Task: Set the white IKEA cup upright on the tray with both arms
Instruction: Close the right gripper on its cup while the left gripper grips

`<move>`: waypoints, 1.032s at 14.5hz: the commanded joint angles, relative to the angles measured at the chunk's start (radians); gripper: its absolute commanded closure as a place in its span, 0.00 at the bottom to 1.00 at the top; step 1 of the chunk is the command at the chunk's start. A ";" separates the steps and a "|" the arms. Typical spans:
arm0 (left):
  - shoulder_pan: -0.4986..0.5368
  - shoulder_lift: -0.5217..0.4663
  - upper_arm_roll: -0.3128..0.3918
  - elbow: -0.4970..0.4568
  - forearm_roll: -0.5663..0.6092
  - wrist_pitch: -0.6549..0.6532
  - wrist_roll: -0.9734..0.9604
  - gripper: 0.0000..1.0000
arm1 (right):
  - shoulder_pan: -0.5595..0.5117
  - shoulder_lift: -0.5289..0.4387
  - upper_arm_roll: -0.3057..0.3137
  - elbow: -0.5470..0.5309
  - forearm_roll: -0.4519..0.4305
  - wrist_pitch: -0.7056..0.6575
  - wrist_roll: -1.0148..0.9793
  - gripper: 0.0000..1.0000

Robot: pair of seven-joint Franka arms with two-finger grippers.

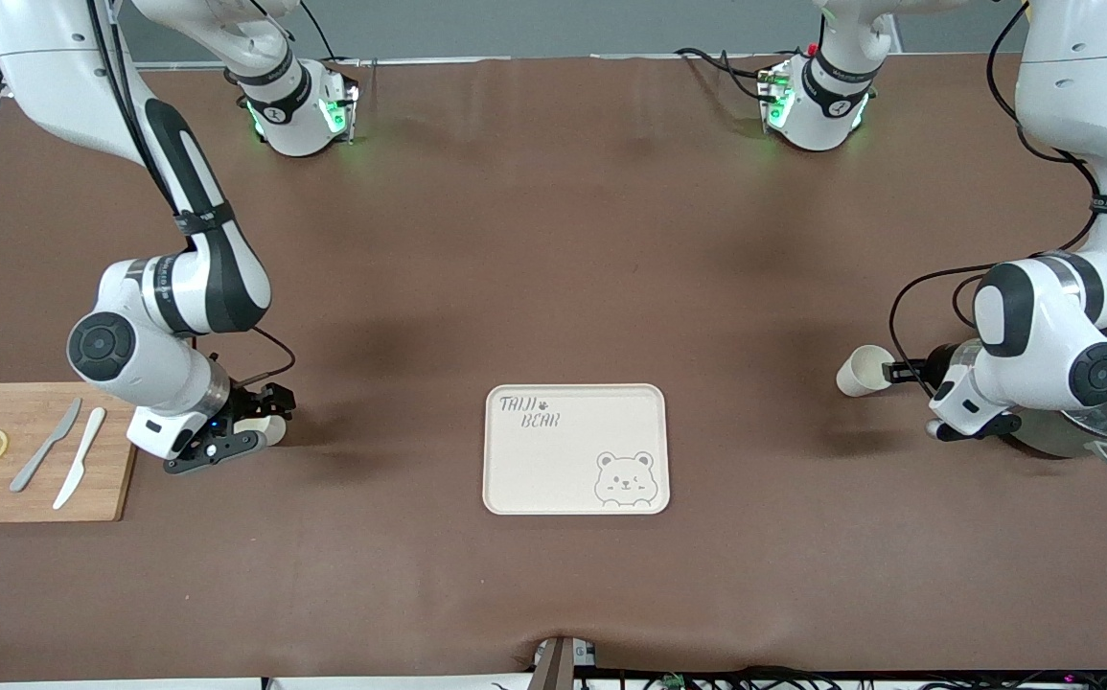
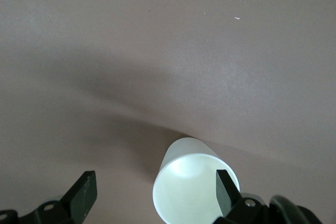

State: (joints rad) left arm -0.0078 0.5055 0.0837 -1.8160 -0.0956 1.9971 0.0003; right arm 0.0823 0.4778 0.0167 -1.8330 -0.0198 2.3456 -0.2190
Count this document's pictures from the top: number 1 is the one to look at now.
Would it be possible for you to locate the brown table mat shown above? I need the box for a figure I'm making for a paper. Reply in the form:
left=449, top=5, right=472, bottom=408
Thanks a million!
left=0, top=53, right=1107, bottom=683

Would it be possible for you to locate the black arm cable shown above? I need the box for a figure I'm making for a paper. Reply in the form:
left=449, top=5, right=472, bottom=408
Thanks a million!
left=888, top=0, right=1105, bottom=399
left=83, top=0, right=298, bottom=389

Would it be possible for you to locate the cream tray with bear print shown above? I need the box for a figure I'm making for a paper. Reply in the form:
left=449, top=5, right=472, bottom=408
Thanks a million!
left=482, top=383, right=671, bottom=517

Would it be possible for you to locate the pale green electric pot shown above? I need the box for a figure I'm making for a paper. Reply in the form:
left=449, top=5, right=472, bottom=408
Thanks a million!
left=1005, top=311, right=1107, bottom=469

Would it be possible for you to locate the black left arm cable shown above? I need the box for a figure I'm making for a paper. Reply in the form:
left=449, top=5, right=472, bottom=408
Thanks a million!
left=888, top=0, right=1105, bottom=399

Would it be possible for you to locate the black left base cable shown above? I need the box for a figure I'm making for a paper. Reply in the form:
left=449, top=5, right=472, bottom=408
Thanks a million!
left=674, top=46, right=776, bottom=102

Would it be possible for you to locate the white plastic knife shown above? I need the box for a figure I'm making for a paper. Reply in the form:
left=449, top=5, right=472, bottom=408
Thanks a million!
left=52, top=406, right=107, bottom=511

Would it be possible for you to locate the silver table edge rail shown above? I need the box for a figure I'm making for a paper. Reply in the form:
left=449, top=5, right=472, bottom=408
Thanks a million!
left=122, top=55, right=1024, bottom=73

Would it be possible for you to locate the black base cable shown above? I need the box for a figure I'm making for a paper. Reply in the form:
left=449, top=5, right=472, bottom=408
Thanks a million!
left=674, top=46, right=776, bottom=102
left=299, top=0, right=341, bottom=64

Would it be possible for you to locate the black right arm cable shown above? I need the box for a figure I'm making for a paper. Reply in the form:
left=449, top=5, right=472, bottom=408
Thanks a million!
left=83, top=0, right=298, bottom=389

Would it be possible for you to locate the grey plastic knife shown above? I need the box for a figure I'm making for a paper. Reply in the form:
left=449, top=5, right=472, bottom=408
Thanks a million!
left=9, top=397, right=83, bottom=494

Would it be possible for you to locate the black right base cable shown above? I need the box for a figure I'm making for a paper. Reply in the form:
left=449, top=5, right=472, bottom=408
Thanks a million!
left=299, top=0, right=341, bottom=64

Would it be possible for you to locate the bamboo cutting board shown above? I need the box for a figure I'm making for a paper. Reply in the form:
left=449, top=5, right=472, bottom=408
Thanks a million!
left=0, top=381, right=151, bottom=524

